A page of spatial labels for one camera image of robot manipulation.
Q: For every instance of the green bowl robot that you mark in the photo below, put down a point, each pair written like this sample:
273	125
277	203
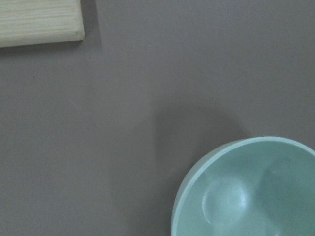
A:
262	186

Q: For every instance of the bamboo cutting board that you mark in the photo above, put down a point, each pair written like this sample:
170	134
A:
29	22

